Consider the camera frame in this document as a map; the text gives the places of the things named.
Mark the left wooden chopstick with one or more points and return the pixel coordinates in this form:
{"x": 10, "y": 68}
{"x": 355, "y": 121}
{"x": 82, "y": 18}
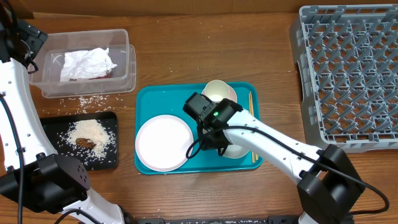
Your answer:
{"x": 252, "y": 157}

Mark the grey dishwasher rack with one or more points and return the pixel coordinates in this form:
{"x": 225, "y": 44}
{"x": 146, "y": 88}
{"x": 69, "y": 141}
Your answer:
{"x": 347, "y": 61}

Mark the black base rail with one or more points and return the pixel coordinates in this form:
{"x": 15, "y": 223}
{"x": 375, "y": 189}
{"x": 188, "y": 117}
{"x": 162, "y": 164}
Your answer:
{"x": 278, "y": 219}

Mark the wooden chopstick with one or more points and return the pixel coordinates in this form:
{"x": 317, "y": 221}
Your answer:
{"x": 252, "y": 157}
{"x": 252, "y": 102}

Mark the red snack wrapper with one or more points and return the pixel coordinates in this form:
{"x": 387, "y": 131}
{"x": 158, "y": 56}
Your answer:
{"x": 102, "y": 76}

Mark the right wooden chopstick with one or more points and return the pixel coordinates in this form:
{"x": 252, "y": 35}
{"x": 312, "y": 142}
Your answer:
{"x": 252, "y": 102}

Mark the brown food scrap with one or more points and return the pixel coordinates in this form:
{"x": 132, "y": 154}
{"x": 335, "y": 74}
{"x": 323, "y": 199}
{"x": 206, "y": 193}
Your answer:
{"x": 85, "y": 143}

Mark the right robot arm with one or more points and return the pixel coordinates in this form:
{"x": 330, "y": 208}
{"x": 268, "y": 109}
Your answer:
{"x": 328, "y": 185}

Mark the small white saucer bowl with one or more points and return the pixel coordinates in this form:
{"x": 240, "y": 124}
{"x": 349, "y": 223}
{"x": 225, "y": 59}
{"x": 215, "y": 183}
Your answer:
{"x": 232, "y": 95}

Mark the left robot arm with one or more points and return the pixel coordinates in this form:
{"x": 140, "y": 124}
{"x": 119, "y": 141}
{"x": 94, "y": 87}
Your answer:
{"x": 37, "y": 177}

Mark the clear plastic bin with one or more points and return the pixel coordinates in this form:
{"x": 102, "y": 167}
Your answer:
{"x": 51, "y": 59}

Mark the large white plate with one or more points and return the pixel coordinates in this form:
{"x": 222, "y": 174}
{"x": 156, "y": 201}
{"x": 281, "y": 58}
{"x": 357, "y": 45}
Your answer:
{"x": 162, "y": 141}

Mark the teal serving tray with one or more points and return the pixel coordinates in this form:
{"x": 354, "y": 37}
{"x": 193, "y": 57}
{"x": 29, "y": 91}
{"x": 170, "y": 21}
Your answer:
{"x": 169, "y": 99}

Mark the white napkin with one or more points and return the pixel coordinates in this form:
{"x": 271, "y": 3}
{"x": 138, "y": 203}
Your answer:
{"x": 86, "y": 64}

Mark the white cup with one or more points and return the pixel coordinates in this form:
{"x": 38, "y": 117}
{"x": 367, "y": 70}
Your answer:
{"x": 216, "y": 90}

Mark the grey bowl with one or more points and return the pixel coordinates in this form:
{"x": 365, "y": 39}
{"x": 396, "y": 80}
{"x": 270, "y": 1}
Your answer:
{"x": 235, "y": 152}

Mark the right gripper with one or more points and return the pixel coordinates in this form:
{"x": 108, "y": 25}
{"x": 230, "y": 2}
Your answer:
{"x": 206, "y": 145}

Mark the black tray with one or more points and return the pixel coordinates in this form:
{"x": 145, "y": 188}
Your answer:
{"x": 55, "y": 125}

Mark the pile of white rice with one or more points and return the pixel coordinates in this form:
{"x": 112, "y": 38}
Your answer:
{"x": 92, "y": 129}

